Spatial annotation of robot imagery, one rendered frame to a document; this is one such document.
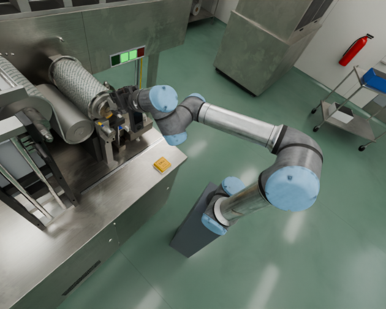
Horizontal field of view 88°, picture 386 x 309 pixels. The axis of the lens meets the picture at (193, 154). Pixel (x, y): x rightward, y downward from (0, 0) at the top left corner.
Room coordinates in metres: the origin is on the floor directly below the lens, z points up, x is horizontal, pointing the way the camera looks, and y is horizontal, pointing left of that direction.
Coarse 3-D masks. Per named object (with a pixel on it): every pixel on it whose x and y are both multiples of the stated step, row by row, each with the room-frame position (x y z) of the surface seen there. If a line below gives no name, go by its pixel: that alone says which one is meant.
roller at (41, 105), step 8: (16, 104) 0.29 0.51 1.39; (24, 104) 0.31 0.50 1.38; (32, 104) 0.33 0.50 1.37; (40, 104) 0.34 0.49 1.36; (48, 104) 0.36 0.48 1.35; (8, 112) 0.27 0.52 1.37; (16, 112) 0.28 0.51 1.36; (40, 112) 0.33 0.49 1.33; (48, 112) 0.35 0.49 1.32; (0, 120) 0.24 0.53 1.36; (48, 120) 0.35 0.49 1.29
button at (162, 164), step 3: (162, 156) 0.64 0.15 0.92; (159, 159) 0.61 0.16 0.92; (162, 159) 0.62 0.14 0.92; (165, 159) 0.63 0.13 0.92; (156, 162) 0.58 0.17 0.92; (159, 162) 0.59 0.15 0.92; (162, 162) 0.60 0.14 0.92; (165, 162) 0.61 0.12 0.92; (168, 162) 0.62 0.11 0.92; (156, 165) 0.57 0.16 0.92; (159, 165) 0.58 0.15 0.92; (162, 165) 0.58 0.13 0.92; (165, 165) 0.59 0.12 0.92; (168, 165) 0.60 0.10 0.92; (159, 168) 0.56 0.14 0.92; (162, 168) 0.57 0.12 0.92; (165, 168) 0.58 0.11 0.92; (162, 171) 0.55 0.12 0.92
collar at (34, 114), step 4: (28, 108) 0.31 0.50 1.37; (32, 108) 0.32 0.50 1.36; (24, 112) 0.29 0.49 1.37; (28, 112) 0.30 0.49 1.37; (32, 112) 0.30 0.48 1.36; (36, 112) 0.31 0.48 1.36; (28, 116) 0.28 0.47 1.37; (32, 116) 0.29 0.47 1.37; (36, 116) 0.29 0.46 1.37; (40, 116) 0.30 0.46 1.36; (32, 120) 0.28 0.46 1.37; (36, 120) 0.28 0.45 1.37; (40, 120) 0.29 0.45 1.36; (44, 120) 0.30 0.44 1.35; (36, 124) 0.28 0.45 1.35; (44, 124) 0.30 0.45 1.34; (48, 124) 0.30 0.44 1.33; (48, 128) 0.30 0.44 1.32
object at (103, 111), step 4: (104, 100) 0.53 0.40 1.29; (100, 104) 0.51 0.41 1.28; (104, 104) 0.51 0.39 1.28; (108, 104) 0.53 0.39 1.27; (100, 108) 0.50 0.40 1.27; (104, 108) 0.51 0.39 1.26; (108, 108) 0.53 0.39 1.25; (100, 112) 0.49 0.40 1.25; (104, 112) 0.51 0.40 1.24; (108, 112) 0.53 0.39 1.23
